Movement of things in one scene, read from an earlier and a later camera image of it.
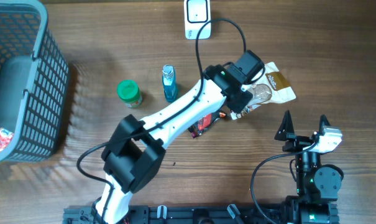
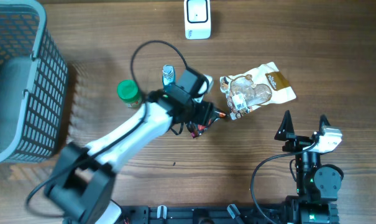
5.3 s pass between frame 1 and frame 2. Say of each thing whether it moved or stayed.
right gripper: stayed
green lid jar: stayed
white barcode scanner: stayed
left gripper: moved
